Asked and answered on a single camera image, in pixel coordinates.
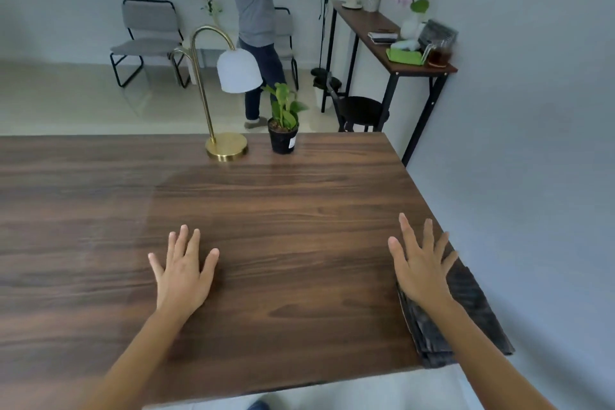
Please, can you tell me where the person's right hand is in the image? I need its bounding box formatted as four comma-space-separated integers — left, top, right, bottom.
388, 213, 459, 310

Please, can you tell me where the person's left hand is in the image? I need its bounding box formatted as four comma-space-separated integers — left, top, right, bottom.
147, 225, 220, 324

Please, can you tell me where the person's left forearm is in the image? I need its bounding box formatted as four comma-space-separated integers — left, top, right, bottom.
82, 304, 194, 410

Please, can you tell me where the person's right forearm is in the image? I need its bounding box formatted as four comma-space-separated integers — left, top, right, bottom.
417, 297, 558, 410

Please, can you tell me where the folded dark grey cloth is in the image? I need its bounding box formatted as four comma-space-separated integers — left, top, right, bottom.
396, 256, 515, 370

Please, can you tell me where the gold desk lamp white shade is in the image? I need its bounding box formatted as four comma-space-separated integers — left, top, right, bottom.
169, 26, 264, 163

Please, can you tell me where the black round stool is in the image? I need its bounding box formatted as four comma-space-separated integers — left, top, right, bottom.
327, 71, 391, 133

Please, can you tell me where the green plant in black pot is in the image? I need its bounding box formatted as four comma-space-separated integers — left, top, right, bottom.
262, 83, 309, 155

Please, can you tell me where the glass cup with dark drink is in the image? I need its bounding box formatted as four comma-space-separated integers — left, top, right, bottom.
425, 40, 454, 69

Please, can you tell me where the green tray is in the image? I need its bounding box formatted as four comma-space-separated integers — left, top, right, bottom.
386, 46, 426, 66

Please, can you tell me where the black floor lamp stand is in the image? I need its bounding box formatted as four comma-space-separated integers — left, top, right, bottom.
310, 0, 342, 91

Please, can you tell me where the grey framed picture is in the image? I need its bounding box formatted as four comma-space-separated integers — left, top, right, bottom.
418, 20, 458, 53

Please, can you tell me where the pink orchid in white vase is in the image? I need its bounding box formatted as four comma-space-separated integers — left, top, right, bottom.
394, 0, 430, 39

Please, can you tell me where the narrow wooden console table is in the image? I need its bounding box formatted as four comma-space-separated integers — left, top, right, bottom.
321, 0, 458, 168

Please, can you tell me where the small background plant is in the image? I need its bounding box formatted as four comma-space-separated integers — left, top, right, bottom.
201, 0, 224, 27

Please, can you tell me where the grey chair black frame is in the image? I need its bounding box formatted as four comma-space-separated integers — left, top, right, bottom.
110, 0, 191, 88
274, 7, 299, 91

